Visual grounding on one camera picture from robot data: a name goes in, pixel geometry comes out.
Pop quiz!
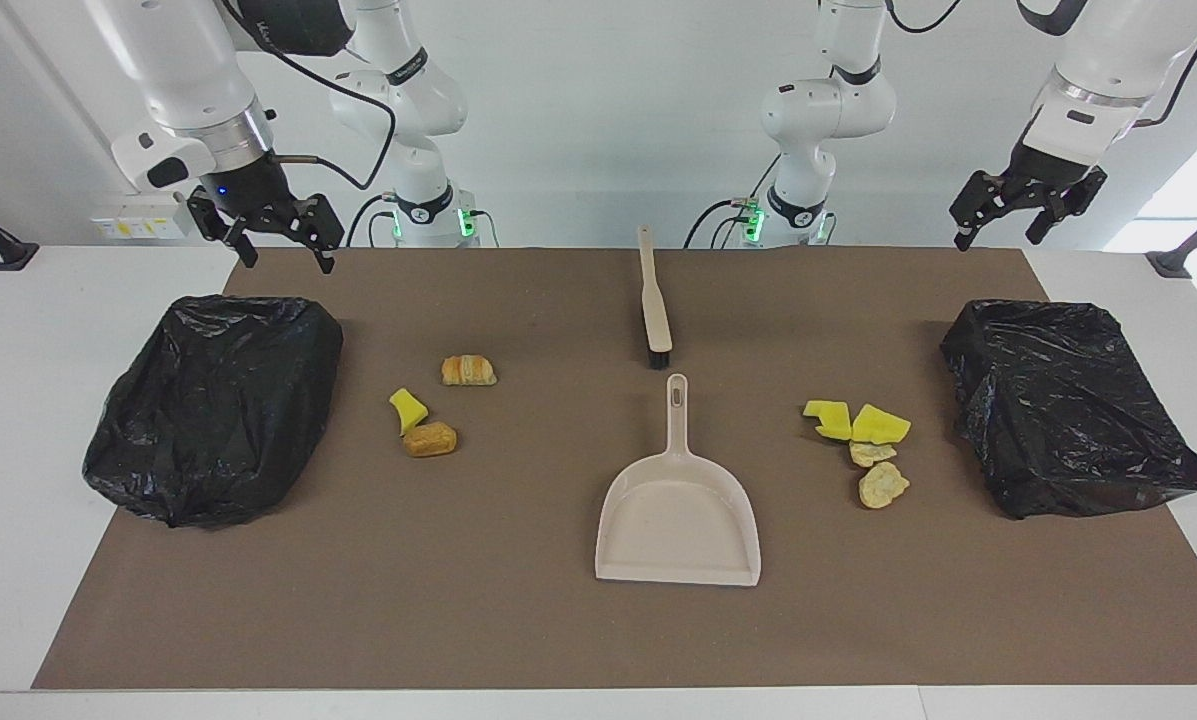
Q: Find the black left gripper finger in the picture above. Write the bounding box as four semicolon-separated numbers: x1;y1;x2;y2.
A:
950;170;1019;251
1026;168;1107;245

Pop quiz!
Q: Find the black left base cable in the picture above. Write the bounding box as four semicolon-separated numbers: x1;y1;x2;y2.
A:
685;197;759;249

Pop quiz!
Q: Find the beige plastic dustpan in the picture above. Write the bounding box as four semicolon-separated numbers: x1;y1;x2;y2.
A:
595;374;762;587

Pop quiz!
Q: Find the large pale bread lump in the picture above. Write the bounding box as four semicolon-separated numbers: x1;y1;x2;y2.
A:
858;461;911;510

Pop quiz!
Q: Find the wedge yellow sponge piece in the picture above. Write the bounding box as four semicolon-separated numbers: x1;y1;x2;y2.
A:
851;403;912;446

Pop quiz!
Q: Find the small yellow green sponge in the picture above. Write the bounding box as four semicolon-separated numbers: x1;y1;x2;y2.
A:
389;388;430;435

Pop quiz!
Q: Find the black bag lined bin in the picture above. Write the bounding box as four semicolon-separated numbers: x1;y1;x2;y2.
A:
939;299;1197;520
82;294;345;529

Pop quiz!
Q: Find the beige hand brush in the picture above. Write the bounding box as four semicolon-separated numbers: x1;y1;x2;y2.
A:
637;225;674;370

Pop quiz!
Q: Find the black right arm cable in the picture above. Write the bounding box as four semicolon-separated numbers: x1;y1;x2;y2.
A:
220;0;399;191

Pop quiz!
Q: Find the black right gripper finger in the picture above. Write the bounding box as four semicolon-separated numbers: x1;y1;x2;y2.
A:
187;188;259;269
276;193;346;275

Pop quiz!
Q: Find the white wall socket box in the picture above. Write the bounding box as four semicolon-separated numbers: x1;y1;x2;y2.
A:
91;192;194;241

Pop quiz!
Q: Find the black right base cable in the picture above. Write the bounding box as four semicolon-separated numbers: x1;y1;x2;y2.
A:
346;193;399;248

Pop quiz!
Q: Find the striped croissant pastry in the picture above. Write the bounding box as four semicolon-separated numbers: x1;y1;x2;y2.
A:
441;354;498;387

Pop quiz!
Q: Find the brown bread roll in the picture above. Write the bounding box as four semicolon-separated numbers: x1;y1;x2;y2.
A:
403;421;459;459

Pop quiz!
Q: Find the notched yellow sponge piece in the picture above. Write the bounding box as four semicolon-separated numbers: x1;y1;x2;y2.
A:
803;400;854;442

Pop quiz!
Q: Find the black base cable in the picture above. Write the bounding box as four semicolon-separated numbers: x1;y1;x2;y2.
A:
346;193;399;248
685;197;759;249

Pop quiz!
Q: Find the brown table mat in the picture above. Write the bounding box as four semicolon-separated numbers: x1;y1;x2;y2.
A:
33;248;1197;691

